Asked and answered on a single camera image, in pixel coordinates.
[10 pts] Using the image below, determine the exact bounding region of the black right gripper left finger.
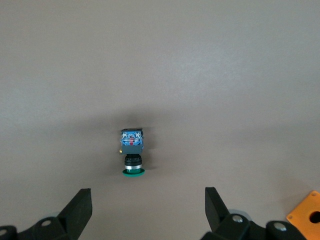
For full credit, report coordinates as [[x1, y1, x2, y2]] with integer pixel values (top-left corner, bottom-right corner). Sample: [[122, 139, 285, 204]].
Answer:
[[0, 188, 94, 240]]

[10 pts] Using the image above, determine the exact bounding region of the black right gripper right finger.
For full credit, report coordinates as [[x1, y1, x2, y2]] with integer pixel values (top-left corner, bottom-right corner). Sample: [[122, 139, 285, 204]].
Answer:
[[199, 186, 311, 240]]

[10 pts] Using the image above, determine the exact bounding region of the green push button switch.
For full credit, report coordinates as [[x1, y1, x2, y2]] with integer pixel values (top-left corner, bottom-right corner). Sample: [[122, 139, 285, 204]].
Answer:
[[118, 127, 147, 179]]

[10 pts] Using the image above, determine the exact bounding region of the orange box with black base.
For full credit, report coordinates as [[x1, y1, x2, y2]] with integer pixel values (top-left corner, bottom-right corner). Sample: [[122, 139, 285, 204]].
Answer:
[[285, 190, 320, 240]]

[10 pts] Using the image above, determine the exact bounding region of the brown table cover mat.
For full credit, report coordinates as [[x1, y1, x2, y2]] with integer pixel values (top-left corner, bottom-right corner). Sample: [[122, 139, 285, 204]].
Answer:
[[0, 0, 320, 240]]

